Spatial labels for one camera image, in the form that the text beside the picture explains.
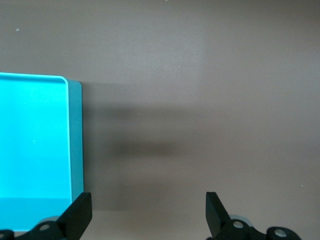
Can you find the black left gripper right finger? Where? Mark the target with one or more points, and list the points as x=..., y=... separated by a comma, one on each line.
x=216, y=217

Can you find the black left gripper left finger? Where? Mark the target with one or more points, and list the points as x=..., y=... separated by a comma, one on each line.
x=77, y=215

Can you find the cyan plastic bin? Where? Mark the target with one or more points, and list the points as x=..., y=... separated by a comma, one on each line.
x=32, y=137

